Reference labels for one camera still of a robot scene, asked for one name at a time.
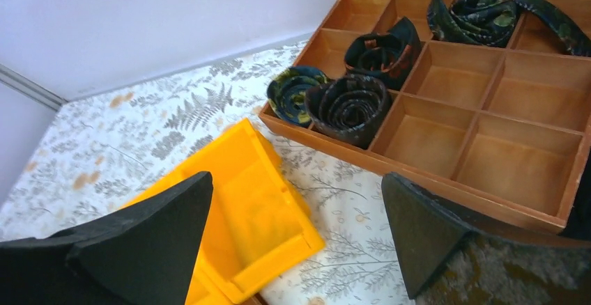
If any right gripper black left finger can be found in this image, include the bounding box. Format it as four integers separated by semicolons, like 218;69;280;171
1;171;213;304

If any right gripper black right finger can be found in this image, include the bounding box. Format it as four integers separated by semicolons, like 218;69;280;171
381;172;590;304

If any yellow plastic bin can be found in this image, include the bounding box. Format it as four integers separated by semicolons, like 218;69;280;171
133;119;325;304

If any wooden compartment tray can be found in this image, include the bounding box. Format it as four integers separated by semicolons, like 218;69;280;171
259;0;590;233

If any rolled tie dark brown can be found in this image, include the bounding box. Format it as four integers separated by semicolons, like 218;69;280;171
305;74;393;149

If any rolled tie green yellow pattern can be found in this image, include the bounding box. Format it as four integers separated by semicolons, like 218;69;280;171
266;65;330;127

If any rolled tie dark orange pattern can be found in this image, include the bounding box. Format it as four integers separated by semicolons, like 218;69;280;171
344;17;422;91

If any loose dark floral tie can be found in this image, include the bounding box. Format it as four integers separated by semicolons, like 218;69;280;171
427;0;590;57

